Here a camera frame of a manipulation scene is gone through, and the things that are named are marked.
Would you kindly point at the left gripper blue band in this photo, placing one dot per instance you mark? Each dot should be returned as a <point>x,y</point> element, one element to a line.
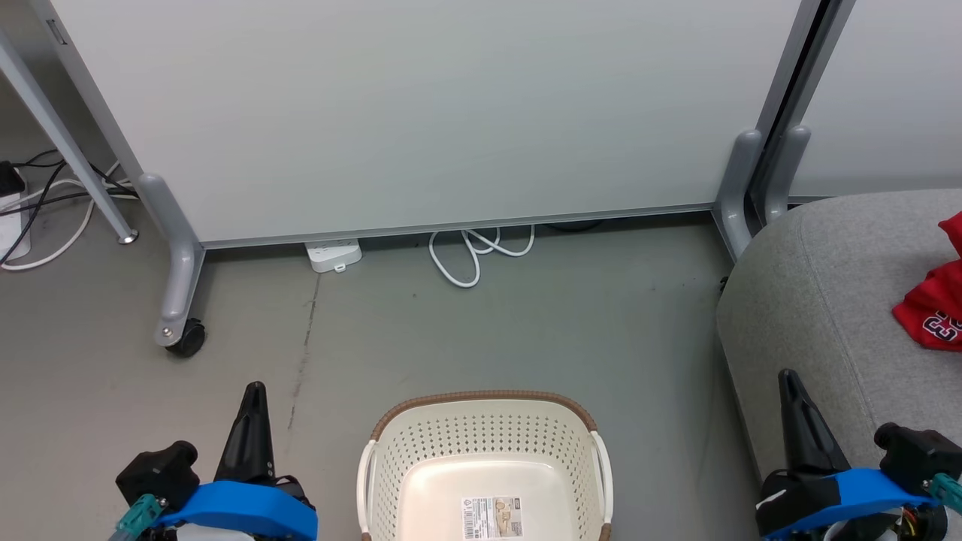
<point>240,511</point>

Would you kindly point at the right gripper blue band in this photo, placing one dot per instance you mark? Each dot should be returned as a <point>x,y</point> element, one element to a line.
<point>834,496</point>

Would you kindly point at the red jersey garment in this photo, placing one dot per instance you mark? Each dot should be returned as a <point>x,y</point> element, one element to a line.
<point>936,300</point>

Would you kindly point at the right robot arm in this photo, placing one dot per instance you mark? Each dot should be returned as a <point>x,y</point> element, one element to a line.
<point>894,526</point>

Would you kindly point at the cream laundry basket brown rim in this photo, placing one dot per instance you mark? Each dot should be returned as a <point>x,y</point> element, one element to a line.
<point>481,451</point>

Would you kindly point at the paper label in basket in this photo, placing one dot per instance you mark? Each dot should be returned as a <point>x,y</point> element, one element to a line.
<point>492,518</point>

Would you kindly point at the black caster wheel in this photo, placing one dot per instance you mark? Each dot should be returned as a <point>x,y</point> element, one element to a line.
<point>189,338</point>

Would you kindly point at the grey fabric sofa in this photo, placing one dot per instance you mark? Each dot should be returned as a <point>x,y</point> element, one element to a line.
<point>819,315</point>

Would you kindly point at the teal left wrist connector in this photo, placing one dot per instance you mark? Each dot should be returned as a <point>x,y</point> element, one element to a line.
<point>139,518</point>

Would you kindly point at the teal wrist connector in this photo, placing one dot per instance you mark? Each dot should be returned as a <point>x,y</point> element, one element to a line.
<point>948,492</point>
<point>139,518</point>

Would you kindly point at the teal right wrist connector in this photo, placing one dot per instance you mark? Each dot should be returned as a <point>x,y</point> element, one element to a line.
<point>948,492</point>

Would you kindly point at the grey partition leg with caster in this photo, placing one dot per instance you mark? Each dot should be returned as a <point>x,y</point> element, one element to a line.
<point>176,255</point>

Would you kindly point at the small white power strip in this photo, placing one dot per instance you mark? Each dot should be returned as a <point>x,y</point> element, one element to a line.
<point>333,254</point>

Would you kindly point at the narrow white partition panel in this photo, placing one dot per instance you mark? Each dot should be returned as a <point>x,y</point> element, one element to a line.
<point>887,98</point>

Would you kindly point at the grey metal table leg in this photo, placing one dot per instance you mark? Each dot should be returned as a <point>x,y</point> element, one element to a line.
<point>68,143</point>

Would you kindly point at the black power adapter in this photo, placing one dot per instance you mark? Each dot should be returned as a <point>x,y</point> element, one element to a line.
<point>10,180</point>

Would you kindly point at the large white partition panel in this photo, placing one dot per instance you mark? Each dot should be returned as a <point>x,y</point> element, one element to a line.
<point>413,113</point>

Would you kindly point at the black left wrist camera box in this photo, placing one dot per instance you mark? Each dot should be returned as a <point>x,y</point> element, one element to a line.
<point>161,469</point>

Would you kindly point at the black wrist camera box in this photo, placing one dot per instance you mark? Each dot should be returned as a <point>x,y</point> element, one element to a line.
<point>917,454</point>
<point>161,469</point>

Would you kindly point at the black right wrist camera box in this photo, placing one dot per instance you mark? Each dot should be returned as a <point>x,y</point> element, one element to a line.
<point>917,454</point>

